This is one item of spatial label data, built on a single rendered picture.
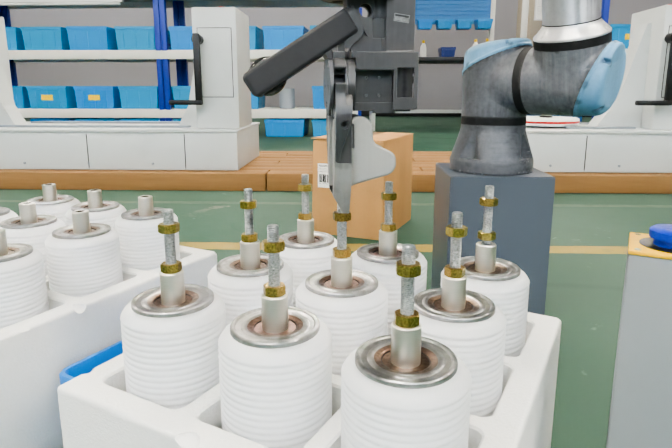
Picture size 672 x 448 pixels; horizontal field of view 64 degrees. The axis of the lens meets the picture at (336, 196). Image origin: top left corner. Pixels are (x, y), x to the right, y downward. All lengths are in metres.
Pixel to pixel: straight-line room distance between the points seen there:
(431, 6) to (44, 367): 6.05
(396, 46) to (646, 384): 0.37
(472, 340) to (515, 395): 0.08
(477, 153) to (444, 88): 7.89
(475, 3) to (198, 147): 4.60
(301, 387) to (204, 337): 0.11
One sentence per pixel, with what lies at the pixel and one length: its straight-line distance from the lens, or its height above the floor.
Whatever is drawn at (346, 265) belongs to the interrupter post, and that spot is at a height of 0.27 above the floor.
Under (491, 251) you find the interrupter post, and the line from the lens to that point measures 0.62.
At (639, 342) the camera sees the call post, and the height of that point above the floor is 0.23.
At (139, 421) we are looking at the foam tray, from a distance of 0.51.
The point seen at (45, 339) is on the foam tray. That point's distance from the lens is 0.75.
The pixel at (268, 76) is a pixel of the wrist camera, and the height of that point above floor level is 0.46.
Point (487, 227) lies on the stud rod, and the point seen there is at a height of 0.30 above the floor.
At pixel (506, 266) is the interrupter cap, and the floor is 0.25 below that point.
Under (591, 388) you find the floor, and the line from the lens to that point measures 0.96.
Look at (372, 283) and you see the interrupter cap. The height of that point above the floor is 0.25.
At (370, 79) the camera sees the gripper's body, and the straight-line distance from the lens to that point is 0.51.
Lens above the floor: 0.45
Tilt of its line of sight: 11 degrees down
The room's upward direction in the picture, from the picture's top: straight up
